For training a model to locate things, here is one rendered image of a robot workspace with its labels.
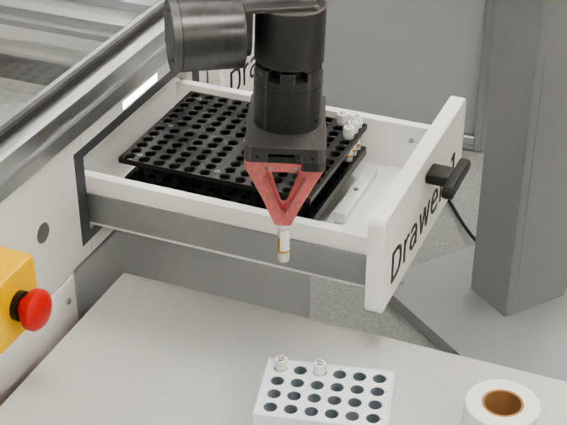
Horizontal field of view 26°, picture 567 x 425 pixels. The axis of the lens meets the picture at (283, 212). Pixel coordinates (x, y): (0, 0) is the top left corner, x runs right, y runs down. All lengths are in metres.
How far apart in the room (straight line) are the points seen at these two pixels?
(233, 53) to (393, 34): 2.21
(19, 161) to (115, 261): 0.27
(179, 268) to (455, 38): 1.66
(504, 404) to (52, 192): 0.49
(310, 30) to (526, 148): 1.41
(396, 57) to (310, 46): 2.21
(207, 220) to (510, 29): 1.15
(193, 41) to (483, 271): 1.68
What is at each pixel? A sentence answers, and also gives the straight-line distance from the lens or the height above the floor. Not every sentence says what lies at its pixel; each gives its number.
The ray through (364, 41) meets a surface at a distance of 3.19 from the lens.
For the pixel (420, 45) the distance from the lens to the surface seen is 3.15.
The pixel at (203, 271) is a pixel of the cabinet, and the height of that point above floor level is 0.60.
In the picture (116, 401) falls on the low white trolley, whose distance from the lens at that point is 1.22.
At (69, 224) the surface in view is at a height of 0.86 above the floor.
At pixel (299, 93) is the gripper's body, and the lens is 0.99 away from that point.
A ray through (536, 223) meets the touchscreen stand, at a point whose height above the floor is 0.25.
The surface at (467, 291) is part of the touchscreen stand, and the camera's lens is 2.62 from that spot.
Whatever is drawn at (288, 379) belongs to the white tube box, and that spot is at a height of 0.80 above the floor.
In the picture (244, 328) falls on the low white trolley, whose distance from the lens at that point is 1.30.
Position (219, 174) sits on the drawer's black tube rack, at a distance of 1.29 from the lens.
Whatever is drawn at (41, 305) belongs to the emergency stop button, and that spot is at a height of 0.88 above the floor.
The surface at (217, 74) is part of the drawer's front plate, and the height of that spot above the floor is 0.88.
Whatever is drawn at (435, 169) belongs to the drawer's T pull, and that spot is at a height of 0.91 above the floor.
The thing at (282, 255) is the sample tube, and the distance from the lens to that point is 1.09.
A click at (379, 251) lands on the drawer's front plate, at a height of 0.89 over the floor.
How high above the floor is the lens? 1.55
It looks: 32 degrees down
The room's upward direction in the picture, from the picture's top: straight up
